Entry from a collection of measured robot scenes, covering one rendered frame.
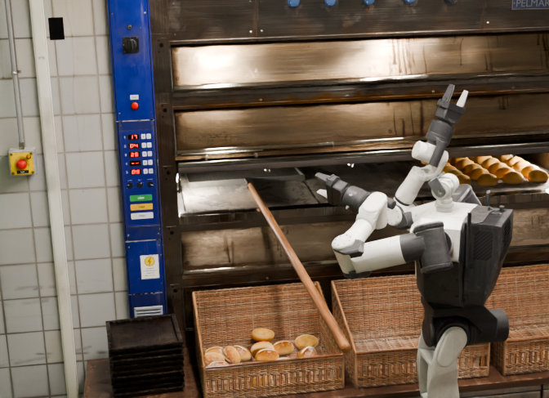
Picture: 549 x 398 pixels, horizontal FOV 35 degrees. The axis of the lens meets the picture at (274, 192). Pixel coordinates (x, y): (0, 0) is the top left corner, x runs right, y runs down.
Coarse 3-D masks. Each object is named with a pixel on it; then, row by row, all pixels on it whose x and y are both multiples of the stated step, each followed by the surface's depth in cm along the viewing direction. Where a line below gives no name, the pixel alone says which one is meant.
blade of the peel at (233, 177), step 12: (276, 168) 439; (288, 168) 439; (192, 180) 422; (204, 180) 421; (216, 180) 421; (228, 180) 412; (240, 180) 413; (252, 180) 414; (264, 180) 415; (276, 180) 416; (288, 180) 417; (300, 180) 418
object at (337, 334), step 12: (252, 192) 391; (264, 204) 371; (276, 228) 341; (288, 252) 316; (300, 264) 303; (300, 276) 295; (312, 288) 282; (312, 300) 278; (324, 312) 265; (336, 324) 256; (336, 336) 250; (348, 348) 244
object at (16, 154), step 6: (12, 150) 344; (18, 150) 344; (24, 150) 344; (30, 150) 344; (12, 156) 343; (18, 156) 344; (24, 156) 344; (36, 156) 351; (12, 162) 344; (30, 162) 345; (36, 162) 349; (12, 168) 345; (18, 168) 345; (30, 168) 346; (36, 168) 348; (12, 174) 345; (18, 174) 346; (24, 174) 346; (30, 174) 347
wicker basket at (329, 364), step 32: (256, 288) 378; (288, 288) 380; (320, 288) 378; (256, 320) 378; (288, 320) 380; (320, 320) 380; (320, 352) 375; (224, 384) 337; (288, 384) 341; (320, 384) 343
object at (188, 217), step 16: (496, 192) 392; (512, 192) 391; (528, 192) 391; (544, 192) 390; (240, 208) 376; (256, 208) 376; (272, 208) 375; (288, 208) 375; (304, 208) 375; (320, 208) 376; (336, 208) 377; (192, 224) 369
